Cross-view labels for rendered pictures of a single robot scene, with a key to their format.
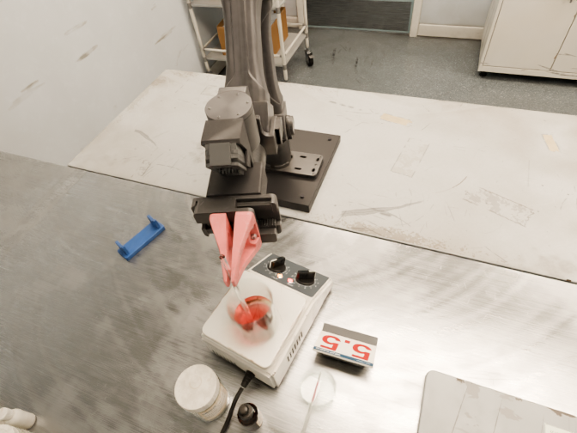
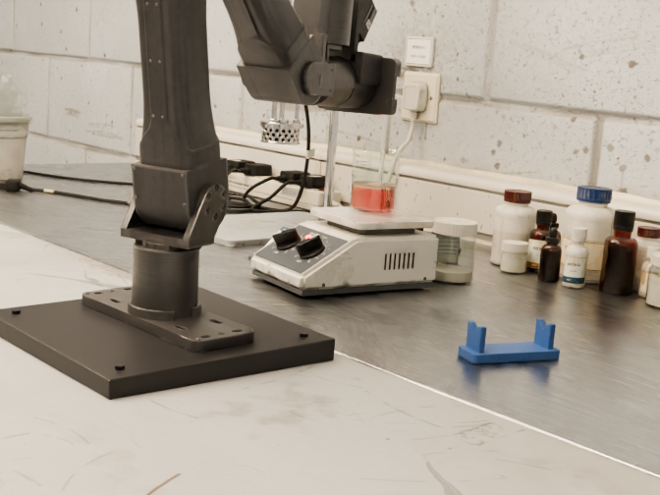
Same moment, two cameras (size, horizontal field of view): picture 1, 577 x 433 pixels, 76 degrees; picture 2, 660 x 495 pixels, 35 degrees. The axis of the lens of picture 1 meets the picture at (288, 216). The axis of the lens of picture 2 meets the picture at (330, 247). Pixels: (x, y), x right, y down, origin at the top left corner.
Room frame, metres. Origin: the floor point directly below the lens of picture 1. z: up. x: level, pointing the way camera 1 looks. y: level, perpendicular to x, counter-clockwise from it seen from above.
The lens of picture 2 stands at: (1.52, 0.49, 1.18)
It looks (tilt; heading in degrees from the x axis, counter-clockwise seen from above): 10 degrees down; 200
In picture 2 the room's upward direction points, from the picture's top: 4 degrees clockwise
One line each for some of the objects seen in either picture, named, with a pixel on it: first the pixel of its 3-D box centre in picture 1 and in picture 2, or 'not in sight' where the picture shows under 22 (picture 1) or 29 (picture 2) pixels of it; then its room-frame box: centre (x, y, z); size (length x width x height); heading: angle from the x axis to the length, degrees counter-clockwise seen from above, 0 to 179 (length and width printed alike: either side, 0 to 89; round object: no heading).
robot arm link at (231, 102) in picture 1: (244, 126); (305, 41); (0.42, 0.04, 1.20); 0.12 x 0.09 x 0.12; 170
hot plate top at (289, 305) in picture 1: (254, 315); (371, 217); (0.25, 0.07, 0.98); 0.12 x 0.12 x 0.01; 53
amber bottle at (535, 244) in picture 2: not in sight; (541, 241); (0.01, 0.25, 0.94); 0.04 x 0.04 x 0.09
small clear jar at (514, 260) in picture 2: not in sight; (514, 256); (0.04, 0.22, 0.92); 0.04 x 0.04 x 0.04
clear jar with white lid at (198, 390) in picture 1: (203, 393); (452, 250); (0.16, 0.16, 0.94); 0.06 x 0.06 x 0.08
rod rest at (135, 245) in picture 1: (139, 235); (510, 340); (0.49, 0.31, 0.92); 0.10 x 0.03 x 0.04; 134
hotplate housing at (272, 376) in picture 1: (268, 313); (352, 251); (0.27, 0.06, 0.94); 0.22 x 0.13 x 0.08; 143
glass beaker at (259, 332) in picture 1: (253, 315); (376, 182); (0.23, 0.07, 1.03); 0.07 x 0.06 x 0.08; 149
